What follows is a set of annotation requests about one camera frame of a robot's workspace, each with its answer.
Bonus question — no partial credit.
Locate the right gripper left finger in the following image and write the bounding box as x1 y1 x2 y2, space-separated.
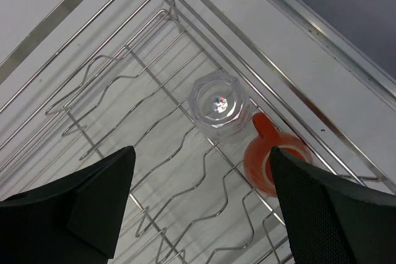
1 146 136 260

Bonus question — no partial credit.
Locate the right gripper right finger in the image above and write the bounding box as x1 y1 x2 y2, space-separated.
270 147 395 263

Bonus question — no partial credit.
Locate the orange cup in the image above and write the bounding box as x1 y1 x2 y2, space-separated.
243 112 313 197

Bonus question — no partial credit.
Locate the small clear glass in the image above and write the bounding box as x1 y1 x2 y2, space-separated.
187 71 252 142

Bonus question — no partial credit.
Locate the metal wire dish rack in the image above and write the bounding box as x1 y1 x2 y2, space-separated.
1 0 395 263

